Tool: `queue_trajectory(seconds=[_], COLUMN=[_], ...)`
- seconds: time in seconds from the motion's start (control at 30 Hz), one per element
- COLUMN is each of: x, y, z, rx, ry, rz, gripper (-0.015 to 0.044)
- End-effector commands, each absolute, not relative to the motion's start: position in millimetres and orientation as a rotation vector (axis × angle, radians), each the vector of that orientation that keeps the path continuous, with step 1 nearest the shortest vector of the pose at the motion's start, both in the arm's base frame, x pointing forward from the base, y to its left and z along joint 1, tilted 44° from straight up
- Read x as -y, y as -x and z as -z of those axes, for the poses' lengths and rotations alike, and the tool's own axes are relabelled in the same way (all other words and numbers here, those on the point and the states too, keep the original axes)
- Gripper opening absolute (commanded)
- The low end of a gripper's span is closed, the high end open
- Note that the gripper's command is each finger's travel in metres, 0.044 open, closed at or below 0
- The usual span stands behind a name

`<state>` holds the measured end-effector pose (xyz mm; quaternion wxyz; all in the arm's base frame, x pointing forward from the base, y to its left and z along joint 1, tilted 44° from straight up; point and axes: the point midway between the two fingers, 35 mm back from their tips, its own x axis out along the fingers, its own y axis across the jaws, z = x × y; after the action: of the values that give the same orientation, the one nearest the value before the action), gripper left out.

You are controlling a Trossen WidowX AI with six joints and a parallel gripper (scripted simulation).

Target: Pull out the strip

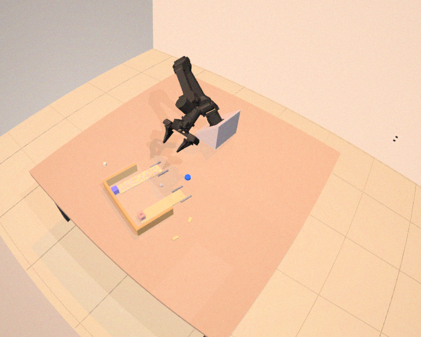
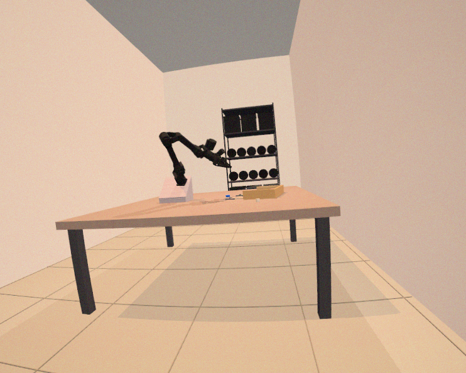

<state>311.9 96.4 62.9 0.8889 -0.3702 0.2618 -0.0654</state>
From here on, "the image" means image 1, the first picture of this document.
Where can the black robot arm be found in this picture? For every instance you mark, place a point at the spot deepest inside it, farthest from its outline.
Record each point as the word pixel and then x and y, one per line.
pixel 193 102

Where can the pale yellow strip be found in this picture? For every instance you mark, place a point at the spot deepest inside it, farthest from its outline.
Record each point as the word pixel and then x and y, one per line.
pixel 175 197

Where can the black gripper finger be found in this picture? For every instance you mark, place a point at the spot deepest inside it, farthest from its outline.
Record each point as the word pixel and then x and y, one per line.
pixel 184 144
pixel 167 135

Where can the orange speckled flat strip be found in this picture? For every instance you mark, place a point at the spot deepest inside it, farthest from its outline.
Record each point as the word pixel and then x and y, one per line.
pixel 153 171

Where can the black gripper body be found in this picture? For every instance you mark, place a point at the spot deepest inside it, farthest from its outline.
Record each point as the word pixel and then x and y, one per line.
pixel 193 139

